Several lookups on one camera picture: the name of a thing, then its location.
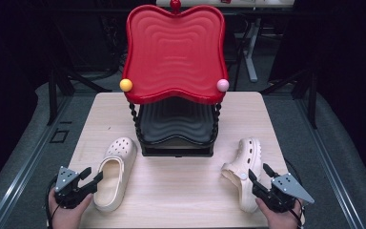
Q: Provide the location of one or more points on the cream clog shoe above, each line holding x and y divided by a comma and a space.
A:
122, 148
249, 159

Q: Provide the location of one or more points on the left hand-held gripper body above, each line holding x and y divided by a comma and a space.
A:
67, 186

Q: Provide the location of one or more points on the white desk leg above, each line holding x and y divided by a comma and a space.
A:
251, 54

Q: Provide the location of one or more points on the person's right hand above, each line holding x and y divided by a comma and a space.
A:
281, 221

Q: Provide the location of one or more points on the grey metal floor rail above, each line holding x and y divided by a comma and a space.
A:
330, 171
22, 171

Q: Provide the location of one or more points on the person's left hand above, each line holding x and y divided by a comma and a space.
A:
66, 219

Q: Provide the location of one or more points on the black metal stand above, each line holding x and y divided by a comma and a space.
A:
60, 82
311, 95

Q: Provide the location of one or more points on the white background desk top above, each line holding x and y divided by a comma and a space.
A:
235, 3

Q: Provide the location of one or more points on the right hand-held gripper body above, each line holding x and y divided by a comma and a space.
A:
286, 191

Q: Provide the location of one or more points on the red and black shoe rack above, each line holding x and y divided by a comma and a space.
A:
174, 57

